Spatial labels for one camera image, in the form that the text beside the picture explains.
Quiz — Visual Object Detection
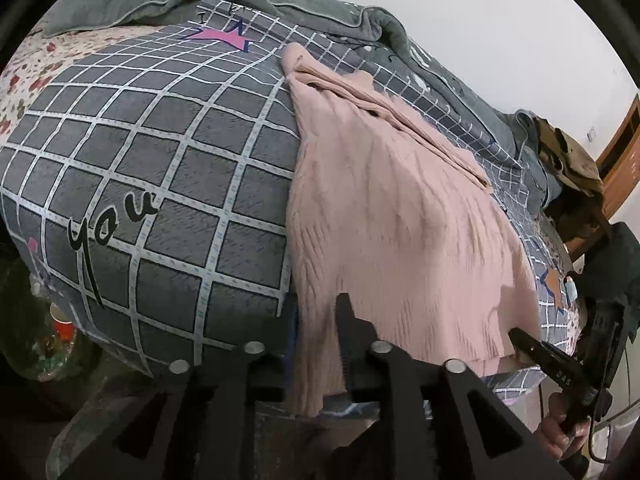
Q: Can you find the red cup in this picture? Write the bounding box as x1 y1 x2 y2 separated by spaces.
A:
49 302 77 344

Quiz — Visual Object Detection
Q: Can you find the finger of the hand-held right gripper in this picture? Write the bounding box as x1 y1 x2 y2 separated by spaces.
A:
509 327 553 368

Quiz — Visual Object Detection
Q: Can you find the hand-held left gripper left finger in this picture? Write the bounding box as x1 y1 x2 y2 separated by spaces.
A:
47 304 301 480

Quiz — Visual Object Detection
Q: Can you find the person's right hand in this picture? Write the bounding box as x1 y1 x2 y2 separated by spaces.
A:
539 392 593 462

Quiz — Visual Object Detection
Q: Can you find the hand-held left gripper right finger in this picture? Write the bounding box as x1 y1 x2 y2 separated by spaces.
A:
329 292 576 480

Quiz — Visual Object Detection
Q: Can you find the grey checked star blanket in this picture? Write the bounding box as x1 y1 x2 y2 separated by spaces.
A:
0 0 586 411

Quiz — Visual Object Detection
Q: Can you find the green plastic bag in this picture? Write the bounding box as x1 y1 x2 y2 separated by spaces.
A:
0 260 101 382

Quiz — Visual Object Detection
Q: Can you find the dark wooden chair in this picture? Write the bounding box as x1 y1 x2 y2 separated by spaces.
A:
550 190 616 261

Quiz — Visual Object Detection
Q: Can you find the pile of brown clothes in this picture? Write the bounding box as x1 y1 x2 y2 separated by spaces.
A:
532 115 606 198

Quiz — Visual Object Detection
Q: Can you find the pink knit sweater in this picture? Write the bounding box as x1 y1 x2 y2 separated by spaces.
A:
280 42 543 418

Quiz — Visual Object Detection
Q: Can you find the wooden headboard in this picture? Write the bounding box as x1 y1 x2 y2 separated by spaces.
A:
597 92 640 216

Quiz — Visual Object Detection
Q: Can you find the dark cloth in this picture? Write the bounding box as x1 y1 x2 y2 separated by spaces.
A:
582 222 640 311

